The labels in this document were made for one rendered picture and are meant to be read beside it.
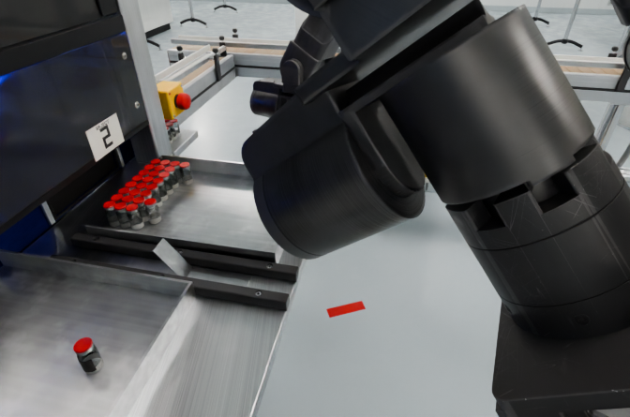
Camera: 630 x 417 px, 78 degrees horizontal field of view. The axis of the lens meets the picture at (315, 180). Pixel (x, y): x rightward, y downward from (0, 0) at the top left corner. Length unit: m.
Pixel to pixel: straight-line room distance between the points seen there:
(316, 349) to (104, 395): 1.12
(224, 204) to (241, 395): 0.39
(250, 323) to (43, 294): 0.32
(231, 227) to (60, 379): 0.33
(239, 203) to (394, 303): 1.12
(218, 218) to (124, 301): 0.22
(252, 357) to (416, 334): 1.21
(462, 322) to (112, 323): 1.42
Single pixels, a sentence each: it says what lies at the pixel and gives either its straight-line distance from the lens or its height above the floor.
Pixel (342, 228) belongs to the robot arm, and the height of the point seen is 1.24.
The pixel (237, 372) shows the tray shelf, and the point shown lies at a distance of 0.56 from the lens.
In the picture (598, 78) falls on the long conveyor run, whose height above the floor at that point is 0.92.
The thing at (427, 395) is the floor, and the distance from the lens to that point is 1.58.
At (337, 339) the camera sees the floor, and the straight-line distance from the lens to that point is 1.65.
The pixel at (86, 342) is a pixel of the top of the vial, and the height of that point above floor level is 0.93.
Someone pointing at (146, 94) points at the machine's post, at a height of 1.05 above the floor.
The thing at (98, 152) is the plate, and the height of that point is 1.00.
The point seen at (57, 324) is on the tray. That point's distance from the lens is 0.68.
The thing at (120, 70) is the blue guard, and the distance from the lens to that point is 0.86.
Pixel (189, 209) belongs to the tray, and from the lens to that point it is 0.81.
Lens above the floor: 1.35
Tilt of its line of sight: 33 degrees down
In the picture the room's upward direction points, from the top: straight up
